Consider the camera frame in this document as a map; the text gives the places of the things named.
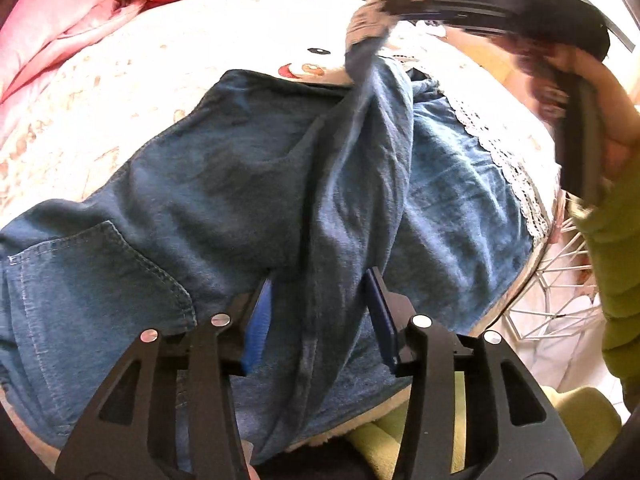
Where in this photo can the blue denim pants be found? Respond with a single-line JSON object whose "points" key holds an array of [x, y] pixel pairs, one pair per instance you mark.
{"points": [[210, 200]]}

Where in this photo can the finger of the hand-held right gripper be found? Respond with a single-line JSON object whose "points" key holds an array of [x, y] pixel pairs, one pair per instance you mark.
{"points": [[440, 7]]}

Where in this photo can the person's right hand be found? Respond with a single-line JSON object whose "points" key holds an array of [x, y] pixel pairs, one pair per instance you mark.
{"points": [[617, 110]]}

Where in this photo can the pink quilt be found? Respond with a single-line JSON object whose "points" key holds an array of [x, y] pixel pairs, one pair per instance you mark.
{"points": [[50, 35]]}

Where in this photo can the person's right forearm green sleeve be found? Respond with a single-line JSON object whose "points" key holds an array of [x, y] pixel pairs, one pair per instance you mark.
{"points": [[617, 270]]}

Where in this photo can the person's green clothing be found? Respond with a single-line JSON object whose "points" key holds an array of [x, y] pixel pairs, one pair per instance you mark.
{"points": [[500, 435]]}

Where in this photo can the white pink cartoon plush blanket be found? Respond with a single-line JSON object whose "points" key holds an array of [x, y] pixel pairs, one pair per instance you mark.
{"points": [[125, 75]]}

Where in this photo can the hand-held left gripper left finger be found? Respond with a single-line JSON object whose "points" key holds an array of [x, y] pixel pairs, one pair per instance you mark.
{"points": [[256, 330]]}

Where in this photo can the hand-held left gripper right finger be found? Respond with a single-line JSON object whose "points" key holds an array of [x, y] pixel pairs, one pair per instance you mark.
{"points": [[378, 310]]}

